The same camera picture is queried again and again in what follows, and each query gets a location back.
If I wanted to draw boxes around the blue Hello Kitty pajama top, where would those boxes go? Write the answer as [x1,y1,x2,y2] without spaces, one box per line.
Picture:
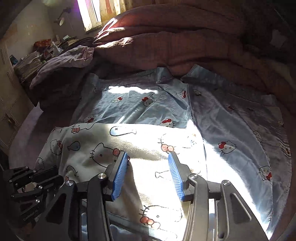
[71,66,292,237]

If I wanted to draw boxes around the stack of papers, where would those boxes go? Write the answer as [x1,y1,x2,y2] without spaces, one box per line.
[14,51,43,82]

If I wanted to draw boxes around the pink wall lamp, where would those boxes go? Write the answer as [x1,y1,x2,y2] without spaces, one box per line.
[54,7,72,26]

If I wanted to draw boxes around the pink plaid quilt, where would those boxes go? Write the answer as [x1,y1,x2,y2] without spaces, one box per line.
[93,1,295,104]

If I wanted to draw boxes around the dark folded clothes stack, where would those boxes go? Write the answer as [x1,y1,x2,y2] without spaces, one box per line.
[30,37,98,112]

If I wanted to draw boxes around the red box on desk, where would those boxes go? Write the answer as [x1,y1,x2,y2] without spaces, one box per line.
[33,39,51,49]

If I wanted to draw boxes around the tree print curtain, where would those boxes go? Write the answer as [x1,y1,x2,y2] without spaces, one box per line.
[99,0,134,22]

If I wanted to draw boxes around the stack of books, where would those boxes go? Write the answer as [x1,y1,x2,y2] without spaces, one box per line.
[58,36,79,50]

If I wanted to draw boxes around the pink cartoon folded garment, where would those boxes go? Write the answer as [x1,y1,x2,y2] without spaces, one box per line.
[30,45,94,90]

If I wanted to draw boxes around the cream drawer cabinet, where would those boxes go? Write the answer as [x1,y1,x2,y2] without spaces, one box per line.
[0,41,34,154]

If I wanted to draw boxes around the white Hello Kitty pants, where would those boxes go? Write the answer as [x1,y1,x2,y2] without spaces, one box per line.
[36,121,207,240]

